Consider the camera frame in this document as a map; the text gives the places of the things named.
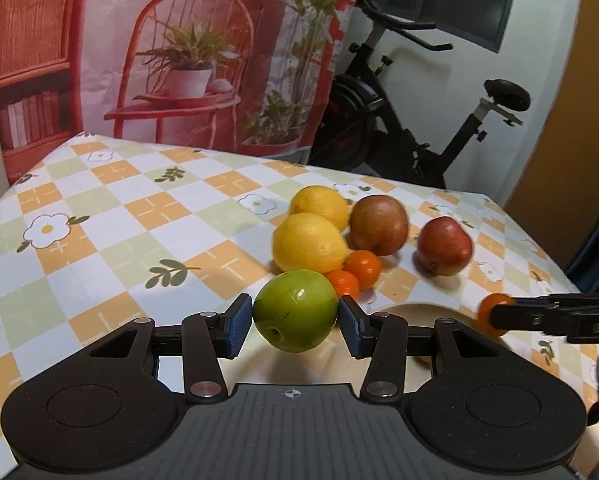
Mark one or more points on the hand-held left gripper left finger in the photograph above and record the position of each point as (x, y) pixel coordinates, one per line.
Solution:
(238, 330)

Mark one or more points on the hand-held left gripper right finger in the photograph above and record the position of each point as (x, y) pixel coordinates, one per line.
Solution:
(352, 332)

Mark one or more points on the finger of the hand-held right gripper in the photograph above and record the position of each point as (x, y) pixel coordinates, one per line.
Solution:
(524, 317)
(549, 301)

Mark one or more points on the small orange tangerine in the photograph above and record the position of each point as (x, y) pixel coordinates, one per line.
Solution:
(487, 310)
(344, 284)
(363, 266)

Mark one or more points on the green apple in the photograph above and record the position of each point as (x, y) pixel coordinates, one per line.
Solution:
(295, 310)

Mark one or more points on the yellow lemon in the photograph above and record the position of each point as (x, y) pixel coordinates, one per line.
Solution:
(309, 245)
(319, 205)

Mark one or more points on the bright red apple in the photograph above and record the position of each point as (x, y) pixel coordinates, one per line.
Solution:
(444, 246)

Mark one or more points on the brownish red apple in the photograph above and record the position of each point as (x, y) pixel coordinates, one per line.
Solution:
(379, 225)

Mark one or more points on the checkered flower tablecloth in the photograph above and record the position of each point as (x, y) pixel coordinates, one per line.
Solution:
(129, 220)

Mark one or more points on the brown wooden door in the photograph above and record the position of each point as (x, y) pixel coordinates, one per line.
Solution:
(569, 110)

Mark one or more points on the black exercise bike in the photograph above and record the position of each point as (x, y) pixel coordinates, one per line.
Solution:
(359, 125)

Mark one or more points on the printed room backdrop cloth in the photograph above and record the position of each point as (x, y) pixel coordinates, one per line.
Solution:
(104, 35)

